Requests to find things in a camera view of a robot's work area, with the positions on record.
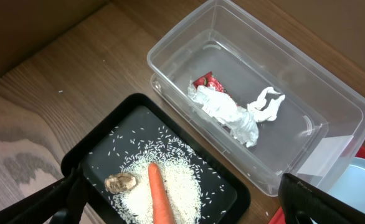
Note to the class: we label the large light blue plate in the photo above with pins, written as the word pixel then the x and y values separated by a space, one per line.
pixel 345 182

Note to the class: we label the orange carrot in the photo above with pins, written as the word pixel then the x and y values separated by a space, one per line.
pixel 162 212

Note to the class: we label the red snack wrapper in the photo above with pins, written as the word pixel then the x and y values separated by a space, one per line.
pixel 208 84

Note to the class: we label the black food waste tray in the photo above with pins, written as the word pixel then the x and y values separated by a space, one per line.
pixel 136 126

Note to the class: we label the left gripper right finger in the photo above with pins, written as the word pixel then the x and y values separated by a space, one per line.
pixel 303 203

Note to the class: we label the white rice grains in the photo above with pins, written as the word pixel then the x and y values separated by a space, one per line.
pixel 197 193

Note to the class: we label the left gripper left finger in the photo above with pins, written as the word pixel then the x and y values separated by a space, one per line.
pixel 60 202

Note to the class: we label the brown walnut food scrap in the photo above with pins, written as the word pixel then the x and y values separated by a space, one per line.
pixel 121 182

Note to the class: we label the red serving tray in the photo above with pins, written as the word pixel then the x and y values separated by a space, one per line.
pixel 279 217

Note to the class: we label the white tissue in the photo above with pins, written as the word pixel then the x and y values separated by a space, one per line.
pixel 241 121

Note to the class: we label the clear plastic waste bin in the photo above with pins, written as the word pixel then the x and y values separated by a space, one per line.
pixel 320 125

